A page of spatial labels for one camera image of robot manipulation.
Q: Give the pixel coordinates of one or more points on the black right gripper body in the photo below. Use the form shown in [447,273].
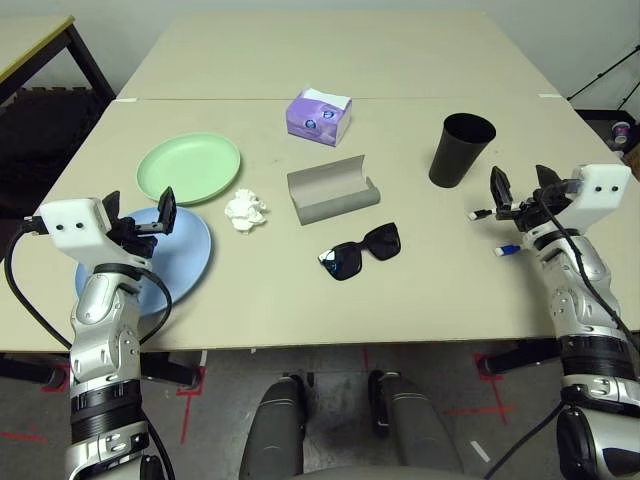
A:
[537,210]

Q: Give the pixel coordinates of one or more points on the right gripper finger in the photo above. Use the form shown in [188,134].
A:
[546,178]
[501,189]

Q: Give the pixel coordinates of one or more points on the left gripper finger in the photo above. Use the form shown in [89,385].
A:
[168,210]
[114,205]

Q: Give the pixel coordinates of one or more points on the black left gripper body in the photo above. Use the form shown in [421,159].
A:
[132,237]

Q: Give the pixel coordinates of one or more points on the blue plate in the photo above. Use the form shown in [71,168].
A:
[185,260]

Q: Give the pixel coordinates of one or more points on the white tissue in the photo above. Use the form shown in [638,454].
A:
[245,210]

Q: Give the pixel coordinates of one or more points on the black sunglasses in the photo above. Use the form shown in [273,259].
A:
[385,242]

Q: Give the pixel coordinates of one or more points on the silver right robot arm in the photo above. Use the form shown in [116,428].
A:
[580,280]

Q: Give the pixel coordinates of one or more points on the black-capped white marker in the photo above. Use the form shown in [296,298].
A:
[474,215]

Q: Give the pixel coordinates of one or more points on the blue-capped white marker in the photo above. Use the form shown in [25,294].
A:
[510,249]

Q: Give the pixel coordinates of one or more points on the green plate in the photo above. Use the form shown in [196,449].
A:
[190,165]

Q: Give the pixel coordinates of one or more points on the black cup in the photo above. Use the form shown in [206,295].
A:
[455,160]

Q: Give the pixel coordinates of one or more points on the white tape strip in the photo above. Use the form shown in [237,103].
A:
[126,100]
[549,95]

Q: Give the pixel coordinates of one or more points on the cardboard box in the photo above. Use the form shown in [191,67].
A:
[632,165]

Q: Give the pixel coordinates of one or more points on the purple white cup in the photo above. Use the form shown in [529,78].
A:
[621,132]

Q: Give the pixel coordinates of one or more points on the black tripod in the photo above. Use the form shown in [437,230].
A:
[600,76]

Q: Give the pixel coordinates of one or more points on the black table foot bar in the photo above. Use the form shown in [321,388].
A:
[520,357]
[170,370]

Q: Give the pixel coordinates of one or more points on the grey glasses case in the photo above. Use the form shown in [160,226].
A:
[330,185]

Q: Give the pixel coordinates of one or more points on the purple tissue box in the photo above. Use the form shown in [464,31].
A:
[310,117]

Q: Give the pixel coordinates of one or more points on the black-framed side table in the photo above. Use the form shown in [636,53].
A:
[30,35]

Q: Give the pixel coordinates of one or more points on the grey robot left leg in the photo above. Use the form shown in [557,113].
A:
[272,430]

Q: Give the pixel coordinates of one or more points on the grey robot leg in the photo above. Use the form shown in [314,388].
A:
[272,430]
[415,425]

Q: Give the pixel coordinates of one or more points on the white floor tape piece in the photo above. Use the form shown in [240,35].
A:
[478,450]

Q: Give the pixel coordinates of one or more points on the grey robot right leg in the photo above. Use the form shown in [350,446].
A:
[415,425]

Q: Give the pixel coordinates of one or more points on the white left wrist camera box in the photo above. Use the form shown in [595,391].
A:
[75,225]

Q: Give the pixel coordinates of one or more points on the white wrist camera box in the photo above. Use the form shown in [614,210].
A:
[600,192]
[75,225]

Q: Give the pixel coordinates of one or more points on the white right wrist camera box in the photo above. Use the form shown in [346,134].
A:
[600,192]

